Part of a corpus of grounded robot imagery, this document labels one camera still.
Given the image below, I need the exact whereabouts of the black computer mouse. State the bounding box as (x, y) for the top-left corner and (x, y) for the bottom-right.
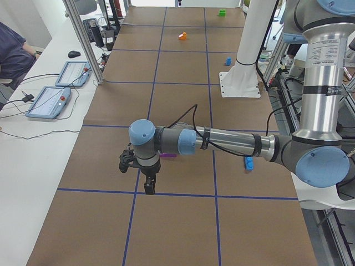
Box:
(68, 50), (81, 58)

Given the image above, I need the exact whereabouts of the black keyboard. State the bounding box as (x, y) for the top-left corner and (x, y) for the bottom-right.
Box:
(82, 18), (98, 43)

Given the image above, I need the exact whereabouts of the long blue lego block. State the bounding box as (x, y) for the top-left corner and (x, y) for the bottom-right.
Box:
(244, 156), (254, 171)

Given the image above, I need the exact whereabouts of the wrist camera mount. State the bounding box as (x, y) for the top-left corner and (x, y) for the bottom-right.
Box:
(119, 143), (136, 173)

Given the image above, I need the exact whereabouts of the aluminium frame post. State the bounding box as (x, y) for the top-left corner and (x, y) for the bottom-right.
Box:
(63, 0), (104, 85)

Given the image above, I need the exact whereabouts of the orange trapezoid block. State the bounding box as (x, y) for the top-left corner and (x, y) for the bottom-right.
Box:
(178, 32), (187, 40)

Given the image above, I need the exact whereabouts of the green lego block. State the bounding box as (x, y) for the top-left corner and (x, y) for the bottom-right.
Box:
(218, 9), (226, 17)

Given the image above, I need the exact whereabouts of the far teach pendant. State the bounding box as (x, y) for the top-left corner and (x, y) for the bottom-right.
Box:
(55, 61), (91, 87)

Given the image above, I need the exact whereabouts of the purple trapezoid block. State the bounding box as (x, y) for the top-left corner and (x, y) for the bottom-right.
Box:
(160, 153), (177, 158)

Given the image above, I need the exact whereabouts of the seated person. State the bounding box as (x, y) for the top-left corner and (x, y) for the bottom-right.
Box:
(1, 22), (40, 90)

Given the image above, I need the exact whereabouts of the teach pendant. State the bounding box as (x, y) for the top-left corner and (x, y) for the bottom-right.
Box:
(55, 61), (91, 87)
(25, 86), (71, 119)

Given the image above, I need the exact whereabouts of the small blue lego block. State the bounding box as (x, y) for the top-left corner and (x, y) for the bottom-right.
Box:
(225, 57), (232, 66)

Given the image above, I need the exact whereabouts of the near teach pendant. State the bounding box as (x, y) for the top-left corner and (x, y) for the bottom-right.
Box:
(25, 86), (71, 119)

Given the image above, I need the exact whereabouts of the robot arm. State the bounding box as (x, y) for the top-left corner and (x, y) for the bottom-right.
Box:
(119, 1), (354, 195)

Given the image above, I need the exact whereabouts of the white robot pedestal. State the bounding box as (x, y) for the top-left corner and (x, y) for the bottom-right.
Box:
(219, 0), (278, 98)

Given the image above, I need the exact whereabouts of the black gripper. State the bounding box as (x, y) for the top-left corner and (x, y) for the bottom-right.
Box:
(140, 163), (161, 195)

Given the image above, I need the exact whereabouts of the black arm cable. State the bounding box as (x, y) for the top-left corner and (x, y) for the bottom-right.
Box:
(165, 104), (257, 157)

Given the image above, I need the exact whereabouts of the black water bottle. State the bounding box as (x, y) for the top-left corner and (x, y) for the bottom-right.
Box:
(89, 20), (104, 48)

